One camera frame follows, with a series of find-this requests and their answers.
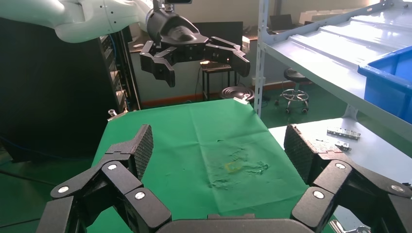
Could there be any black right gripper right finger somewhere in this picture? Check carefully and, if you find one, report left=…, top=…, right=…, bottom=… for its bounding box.
left=283, top=123, right=412, bottom=233

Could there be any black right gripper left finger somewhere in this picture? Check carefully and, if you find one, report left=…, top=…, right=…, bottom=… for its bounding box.
left=35, top=124, right=173, bottom=233

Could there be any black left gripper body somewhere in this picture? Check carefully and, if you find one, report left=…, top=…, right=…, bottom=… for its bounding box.
left=146, top=9, right=210, bottom=63

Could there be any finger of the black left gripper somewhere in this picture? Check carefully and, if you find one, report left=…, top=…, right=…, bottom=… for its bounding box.
left=139, top=40, right=177, bottom=88
left=204, top=36, right=251, bottom=78

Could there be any small black side table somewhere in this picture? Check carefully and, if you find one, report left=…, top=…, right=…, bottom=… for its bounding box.
left=201, top=63, right=237, bottom=101

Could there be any black ribbed round disc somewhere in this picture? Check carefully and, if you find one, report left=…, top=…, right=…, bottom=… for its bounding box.
left=220, top=86, right=256, bottom=101

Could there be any notched metal strip part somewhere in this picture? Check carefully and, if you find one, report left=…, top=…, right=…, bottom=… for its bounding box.
left=334, top=141, right=352, bottom=152
left=326, top=127, right=361, bottom=140

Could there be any dark laptop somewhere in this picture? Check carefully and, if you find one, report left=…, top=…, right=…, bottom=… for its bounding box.
left=270, top=14, right=294, bottom=32

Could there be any black round wheeled stool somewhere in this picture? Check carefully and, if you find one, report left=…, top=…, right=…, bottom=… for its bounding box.
left=275, top=68, right=310, bottom=115

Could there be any green table cloth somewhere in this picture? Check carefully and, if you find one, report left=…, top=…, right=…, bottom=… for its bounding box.
left=86, top=99, right=337, bottom=233

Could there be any grey metal shelf rack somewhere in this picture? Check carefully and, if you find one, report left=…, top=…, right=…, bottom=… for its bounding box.
left=254, top=0, right=412, bottom=142

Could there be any tall black cabinet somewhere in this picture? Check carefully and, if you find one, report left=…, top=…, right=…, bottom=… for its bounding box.
left=0, top=17, right=140, bottom=163

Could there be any blue plastic bin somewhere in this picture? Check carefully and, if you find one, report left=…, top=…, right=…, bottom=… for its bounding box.
left=358, top=45, right=412, bottom=124

